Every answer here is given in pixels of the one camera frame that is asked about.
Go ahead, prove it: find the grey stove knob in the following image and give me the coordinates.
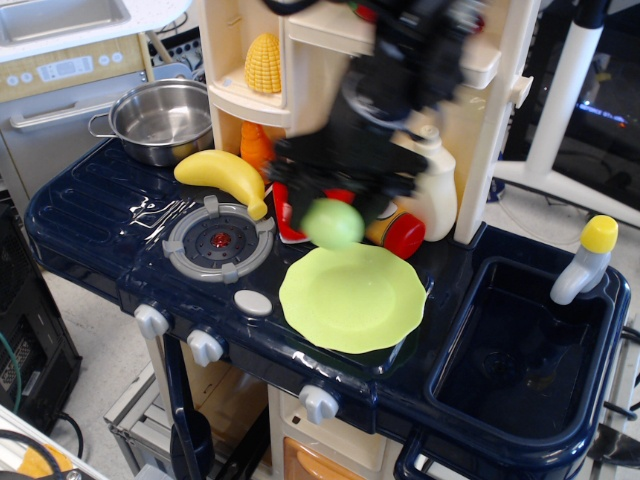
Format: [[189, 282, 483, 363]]
[[134, 304, 170, 340], [187, 330, 224, 367], [299, 385, 339, 425]]

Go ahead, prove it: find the grey middle stove knob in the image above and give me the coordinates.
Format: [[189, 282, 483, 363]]
[[187, 330, 224, 367]]

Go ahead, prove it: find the red toy ketchup bottle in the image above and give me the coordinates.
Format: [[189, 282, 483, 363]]
[[324, 188, 427, 260]]

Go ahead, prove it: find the cream toy kitchen shelf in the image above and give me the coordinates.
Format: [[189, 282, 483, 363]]
[[197, 1, 540, 244]]

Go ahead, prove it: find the orange toy carrot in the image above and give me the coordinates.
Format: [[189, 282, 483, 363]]
[[240, 121, 276, 184]]

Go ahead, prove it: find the green toy pear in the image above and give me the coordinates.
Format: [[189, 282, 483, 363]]
[[301, 198, 365, 250]]

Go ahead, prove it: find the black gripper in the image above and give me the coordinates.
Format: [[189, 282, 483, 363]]
[[267, 97, 427, 232]]

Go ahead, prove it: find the white metal stand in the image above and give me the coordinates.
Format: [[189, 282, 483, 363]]
[[494, 1, 639, 227]]

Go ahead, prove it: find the grey yellow toy faucet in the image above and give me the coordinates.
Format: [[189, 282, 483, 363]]
[[550, 215, 619, 305]]

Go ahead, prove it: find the stainless steel pot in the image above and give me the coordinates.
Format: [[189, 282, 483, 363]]
[[88, 78, 214, 167]]

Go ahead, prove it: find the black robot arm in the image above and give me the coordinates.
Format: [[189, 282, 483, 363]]
[[268, 1, 485, 230]]

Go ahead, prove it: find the grey left stove knob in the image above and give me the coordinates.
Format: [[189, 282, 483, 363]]
[[134, 304, 170, 340]]

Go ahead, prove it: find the black computer case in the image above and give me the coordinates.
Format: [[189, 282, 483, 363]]
[[1, 204, 82, 434]]

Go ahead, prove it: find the yellow toy banana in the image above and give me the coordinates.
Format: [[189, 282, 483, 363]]
[[174, 149, 268, 220]]

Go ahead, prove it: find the white toy jug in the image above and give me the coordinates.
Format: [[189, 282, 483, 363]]
[[399, 125, 458, 242]]

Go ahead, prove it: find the navy toy kitchen counter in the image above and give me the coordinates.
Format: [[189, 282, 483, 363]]
[[25, 140, 631, 479]]

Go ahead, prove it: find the grey toy stove burner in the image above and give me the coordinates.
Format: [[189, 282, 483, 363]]
[[162, 195, 276, 284]]

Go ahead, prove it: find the grey right stove knob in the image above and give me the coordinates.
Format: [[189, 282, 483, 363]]
[[299, 385, 339, 425]]

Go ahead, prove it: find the grey oval button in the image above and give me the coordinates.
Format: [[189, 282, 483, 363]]
[[233, 289, 273, 317]]

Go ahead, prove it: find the light green plastic plate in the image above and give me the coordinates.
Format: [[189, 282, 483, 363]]
[[279, 244, 427, 354]]

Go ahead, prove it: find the red toy cheese wedge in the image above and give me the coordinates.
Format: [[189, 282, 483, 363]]
[[272, 182, 308, 244]]

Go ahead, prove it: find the yellow toy corn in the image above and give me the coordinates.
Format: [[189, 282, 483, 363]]
[[244, 33, 282, 94]]

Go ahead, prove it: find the red toy chili pepper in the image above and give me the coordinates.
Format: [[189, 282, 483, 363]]
[[347, 1, 485, 33]]

